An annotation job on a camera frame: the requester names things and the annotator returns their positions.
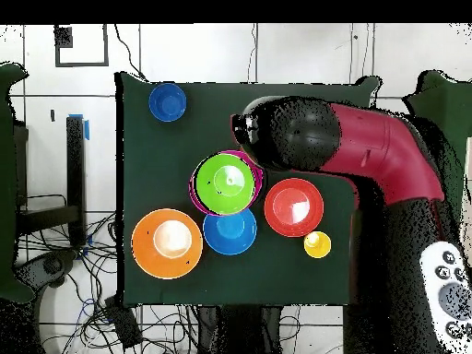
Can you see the red shallow bowl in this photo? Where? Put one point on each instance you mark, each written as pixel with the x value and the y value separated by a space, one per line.
pixel 295 206

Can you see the light blue bowl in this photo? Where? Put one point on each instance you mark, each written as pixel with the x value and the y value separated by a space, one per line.
pixel 230 236

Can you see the green-clothed side table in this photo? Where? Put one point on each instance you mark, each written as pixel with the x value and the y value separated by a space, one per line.
pixel 446 99
pixel 7 258

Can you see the light green bowl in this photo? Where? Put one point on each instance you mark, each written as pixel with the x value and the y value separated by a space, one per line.
pixel 214 191

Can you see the dark green tablecloth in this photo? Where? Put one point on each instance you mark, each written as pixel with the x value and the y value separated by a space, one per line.
pixel 258 280

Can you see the small dark blue bowl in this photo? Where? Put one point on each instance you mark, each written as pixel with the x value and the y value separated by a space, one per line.
pixel 167 102

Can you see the large orange bowl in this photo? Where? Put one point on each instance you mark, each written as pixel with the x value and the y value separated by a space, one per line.
pixel 147 250

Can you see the yellow cup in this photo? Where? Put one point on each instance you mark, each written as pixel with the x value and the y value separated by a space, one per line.
pixel 319 247

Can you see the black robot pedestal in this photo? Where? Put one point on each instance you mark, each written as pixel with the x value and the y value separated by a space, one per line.
pixel 239 332

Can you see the large pink bowl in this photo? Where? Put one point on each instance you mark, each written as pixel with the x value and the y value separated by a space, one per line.
pixel 259 180

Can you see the black stand frame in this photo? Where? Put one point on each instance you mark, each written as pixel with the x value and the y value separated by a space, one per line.
pixel 75 166

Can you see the black power strip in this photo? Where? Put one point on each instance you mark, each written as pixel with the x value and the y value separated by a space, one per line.
pixel 123 322

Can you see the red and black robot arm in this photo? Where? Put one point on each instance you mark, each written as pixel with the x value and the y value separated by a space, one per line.
pixel 387 155

